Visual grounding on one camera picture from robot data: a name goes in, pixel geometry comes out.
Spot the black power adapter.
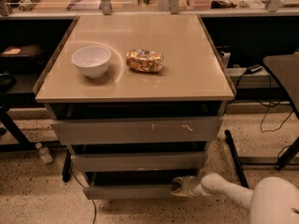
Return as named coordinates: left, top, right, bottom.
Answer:
left=246, top=64, right=263, bottom=75

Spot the grey drawer cabinet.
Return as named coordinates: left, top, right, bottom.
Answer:
left=32, top=14, right=237, bottom=201

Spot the black table leg left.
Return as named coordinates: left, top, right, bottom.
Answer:
left=62, top=151, right=71, bottom=182

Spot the black floor cable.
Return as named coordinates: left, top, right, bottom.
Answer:
left=70, top=168, right=98, bottom=224

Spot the clear plastic bottle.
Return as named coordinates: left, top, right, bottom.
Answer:
left=36, top=143, right=53, bottom=164

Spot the black dangling cable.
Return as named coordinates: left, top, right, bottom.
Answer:
left=255, top=99, right=294, bottom=133

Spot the grey top drawer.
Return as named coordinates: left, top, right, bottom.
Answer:
left=51, top=117, right=222, bottom=145

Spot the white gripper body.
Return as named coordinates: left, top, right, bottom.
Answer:
left=181, top=175, right=202, bottom=197

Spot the grey bottom drawer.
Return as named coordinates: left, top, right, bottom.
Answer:
left=82, top=171, right=198, bottom=201

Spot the grey drawer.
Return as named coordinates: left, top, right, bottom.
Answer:
left=82, top=171, right=198, bottom=201
left=51, top=117, right=222, bottom=145
left=71, top=152, right=207, bottom=172

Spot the dark side table top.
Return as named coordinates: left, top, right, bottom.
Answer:
left=263, top=52, right=299, bottom=118

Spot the white bowl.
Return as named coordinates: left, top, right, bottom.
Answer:
left=71, top=46, right=112, bottom=78

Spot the black table leg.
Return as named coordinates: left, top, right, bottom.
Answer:
left=224, top=130, right=249, bottom=188
left=62, top=151, right=71, bottom=182

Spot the black table leg right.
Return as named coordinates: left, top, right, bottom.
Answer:
left=224, top=130, right=249, bottom=188

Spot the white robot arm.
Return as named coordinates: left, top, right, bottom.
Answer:
left=171, top=173, right=299, bottom=224

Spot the grey middle drawer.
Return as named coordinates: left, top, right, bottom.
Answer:
left=71, top=152, right=207, bottom=172

